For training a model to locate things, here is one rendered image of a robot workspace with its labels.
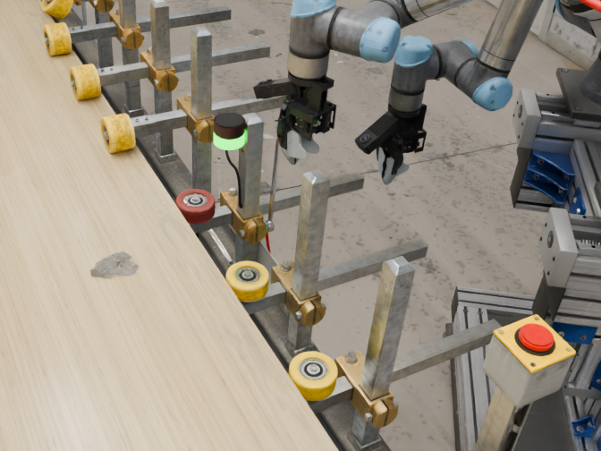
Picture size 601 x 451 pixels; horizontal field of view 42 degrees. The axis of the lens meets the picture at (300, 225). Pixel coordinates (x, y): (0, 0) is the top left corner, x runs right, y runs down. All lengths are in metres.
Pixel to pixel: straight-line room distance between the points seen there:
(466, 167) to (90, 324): 2.42
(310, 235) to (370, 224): 1.72
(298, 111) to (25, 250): 0.57
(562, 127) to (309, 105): 0.70
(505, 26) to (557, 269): 0.49
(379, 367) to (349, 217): 1.85
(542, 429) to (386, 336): 1.07
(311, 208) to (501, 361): 0.50
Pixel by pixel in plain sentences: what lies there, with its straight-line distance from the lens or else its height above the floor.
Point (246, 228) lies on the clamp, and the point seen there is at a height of 0.86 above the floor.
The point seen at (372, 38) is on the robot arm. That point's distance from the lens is 1.35.
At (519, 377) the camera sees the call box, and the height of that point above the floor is 1.20.
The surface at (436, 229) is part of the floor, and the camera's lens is 3.12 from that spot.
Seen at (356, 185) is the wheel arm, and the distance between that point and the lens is 1.80.
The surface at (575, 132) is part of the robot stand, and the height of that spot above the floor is 0.96.
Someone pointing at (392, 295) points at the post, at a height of 1.09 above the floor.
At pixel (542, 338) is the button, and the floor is 1.23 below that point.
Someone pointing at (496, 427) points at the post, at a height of 1.07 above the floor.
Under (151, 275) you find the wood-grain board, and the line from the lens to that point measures 1.45.
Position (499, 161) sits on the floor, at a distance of 3.62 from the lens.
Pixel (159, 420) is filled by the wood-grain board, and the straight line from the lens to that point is 1.23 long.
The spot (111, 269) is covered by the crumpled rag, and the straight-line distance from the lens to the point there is 1.45.
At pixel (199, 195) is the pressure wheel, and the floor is 0.90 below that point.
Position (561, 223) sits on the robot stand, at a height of 0.99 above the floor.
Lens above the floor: 1.88
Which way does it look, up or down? 38 degrees down
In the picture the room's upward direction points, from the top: 5 degrees clockwise
